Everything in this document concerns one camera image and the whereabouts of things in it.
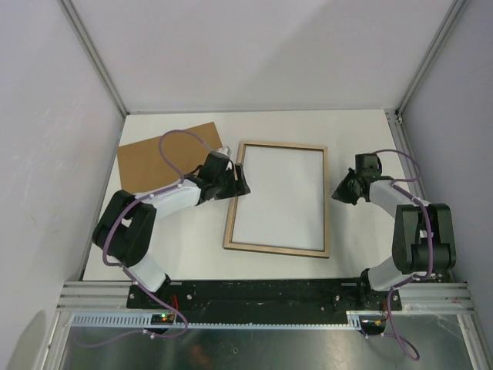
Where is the building photo print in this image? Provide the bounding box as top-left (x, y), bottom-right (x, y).
top-left (230, 144), bottom-right (324, 251)

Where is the wooden picture frame black front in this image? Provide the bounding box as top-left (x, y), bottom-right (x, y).
top-left (222, 140), bottom-right (332, 260)

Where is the brown frame backing board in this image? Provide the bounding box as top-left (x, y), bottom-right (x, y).
top-left (117, 122), bottom-right (223, 193)

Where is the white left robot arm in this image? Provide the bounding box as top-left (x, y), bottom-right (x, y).
top-left (92, 150), bottom-right (250, 308)

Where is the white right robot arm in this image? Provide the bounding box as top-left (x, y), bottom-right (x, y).
top-left (332, 150), bottom-right (457, 309)

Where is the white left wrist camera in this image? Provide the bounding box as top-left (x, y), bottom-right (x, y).
top-left (216, 146), bottom-right (232, 158)

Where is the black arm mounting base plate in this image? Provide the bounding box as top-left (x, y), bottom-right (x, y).
top-left (126, 277), bottom-right (402, 325)

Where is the aluminium table edge rail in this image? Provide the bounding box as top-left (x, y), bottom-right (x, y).
top-left (386, 111), bottom-right (488, 315)

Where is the white slotted cable duct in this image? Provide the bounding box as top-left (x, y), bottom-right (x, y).
top-left (72, 311), bottom-right (385, 330)

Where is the right aluminium corner post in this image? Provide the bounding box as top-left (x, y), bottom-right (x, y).
top-left (394, 0), bottom-right (470, 116)

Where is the aluminium corner post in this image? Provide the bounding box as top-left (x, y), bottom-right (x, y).
top-left (394, 0), bottom-right (470, 116)
top-left (57, 0), bottom-right (129, 118)

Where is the left aluminium corner post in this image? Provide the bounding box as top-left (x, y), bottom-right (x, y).
top-left (57, 0), bottom-right (129, 118)

